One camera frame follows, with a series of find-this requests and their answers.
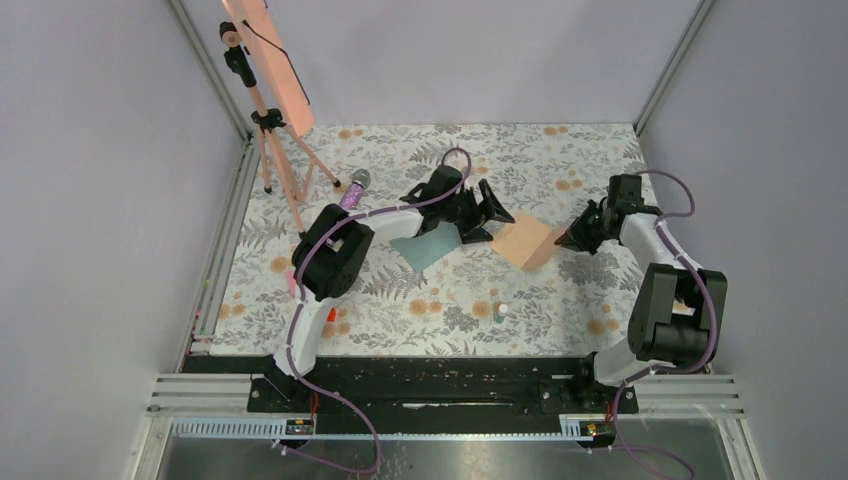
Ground floral table mat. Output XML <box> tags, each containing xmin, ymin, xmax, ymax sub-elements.
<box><xmin>210</xmin><ymin>123</ymin><xmax>645</xmax><ymax>356</ymax></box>

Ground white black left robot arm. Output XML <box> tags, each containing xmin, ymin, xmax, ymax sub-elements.
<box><xmin>271</xmin><ymin>165</ymin><xmax>516</xmax><ymax>411</ymax></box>

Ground pink light panel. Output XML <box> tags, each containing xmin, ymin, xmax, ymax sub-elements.
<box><xmin>222</xmin><ymin>0</ymin><xmax>314</xmax><ymax>137</ymax></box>

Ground small glue stick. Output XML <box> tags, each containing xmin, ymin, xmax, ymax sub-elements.
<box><xmin>493</xmin><ymin>303</ymin><xmax>509</xmax><ymax>324</ymax></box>

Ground purple glitter microphone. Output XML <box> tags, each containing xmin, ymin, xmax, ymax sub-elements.
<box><xmin>339</xmin><ymin>168</ymin><xmax>371</xmax><ymax>211</ymax></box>

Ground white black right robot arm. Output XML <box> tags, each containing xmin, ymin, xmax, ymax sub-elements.
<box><xmin>556</xmin><ymin>174</ymin><xmax>728</xmax><ymax>412</ymax></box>

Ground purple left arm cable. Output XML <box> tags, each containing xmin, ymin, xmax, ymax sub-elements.
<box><xmin>283</xmin><ymin>147</ymin><xmax>473</xmax><ymax>477</ymax></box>

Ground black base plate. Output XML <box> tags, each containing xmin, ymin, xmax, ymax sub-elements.
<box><xmin>181</xmin><ymin>355</ymin><xmax>639</xmax><ymax>438</ymax></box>

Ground white slotted cable duct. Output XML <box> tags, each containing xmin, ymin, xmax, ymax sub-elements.
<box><xmin>170</xmin><ymin>413</ymin><xmax>598</xmax><ymax>443</ymax></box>

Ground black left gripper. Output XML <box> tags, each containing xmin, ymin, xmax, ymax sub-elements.
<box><xmin>439</xmin><ymin>180</ymin><xmax>513</xmax><ymax>244</ymax></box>

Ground pink tripod stand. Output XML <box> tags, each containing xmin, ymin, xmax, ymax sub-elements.
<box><xmin>219</xmin><ymin>21</ymin><xmax>341</xmax><ymax>232</ymax></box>

